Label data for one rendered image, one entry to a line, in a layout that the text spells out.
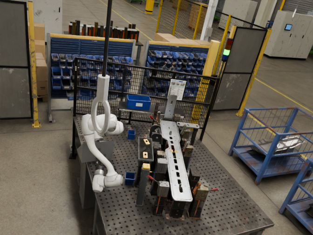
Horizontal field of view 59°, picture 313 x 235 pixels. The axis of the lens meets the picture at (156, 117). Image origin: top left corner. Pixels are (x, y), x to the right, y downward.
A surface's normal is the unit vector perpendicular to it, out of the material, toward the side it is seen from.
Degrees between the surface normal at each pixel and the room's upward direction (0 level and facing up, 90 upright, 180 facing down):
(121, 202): 0
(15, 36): 91
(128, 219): 0
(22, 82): 91
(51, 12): 90
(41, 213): 0
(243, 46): 90
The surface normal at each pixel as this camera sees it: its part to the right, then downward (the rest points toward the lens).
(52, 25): 0.37, 0.50
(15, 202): 0.17, -0.87
